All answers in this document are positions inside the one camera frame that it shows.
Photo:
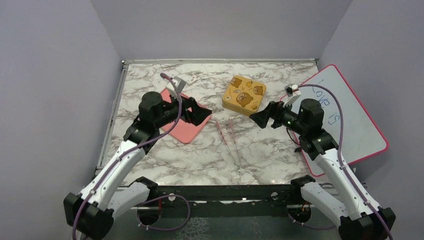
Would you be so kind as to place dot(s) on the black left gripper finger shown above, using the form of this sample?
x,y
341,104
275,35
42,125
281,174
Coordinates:
x,y
198,114
186,105

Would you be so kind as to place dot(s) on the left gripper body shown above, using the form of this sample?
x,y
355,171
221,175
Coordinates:
x,y
170,114

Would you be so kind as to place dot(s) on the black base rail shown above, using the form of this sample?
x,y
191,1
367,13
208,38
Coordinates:
x,y
224,201

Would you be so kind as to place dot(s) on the gold chocolate tin box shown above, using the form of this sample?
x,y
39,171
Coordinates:
x,y
246,111

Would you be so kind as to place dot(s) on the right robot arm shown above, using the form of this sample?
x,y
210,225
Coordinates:
x,y
355,214

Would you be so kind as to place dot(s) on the pink plastic tray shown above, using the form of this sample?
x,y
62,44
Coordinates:
x,y
183,131

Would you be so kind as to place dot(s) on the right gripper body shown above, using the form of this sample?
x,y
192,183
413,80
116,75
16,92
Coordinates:
x,y
287,118

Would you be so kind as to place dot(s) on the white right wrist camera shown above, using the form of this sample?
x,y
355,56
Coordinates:
x,y
293,93

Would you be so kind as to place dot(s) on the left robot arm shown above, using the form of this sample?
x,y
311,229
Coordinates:
x,y
93,210

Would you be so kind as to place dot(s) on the silver tin lid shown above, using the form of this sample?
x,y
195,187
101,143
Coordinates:
x,y
242,91

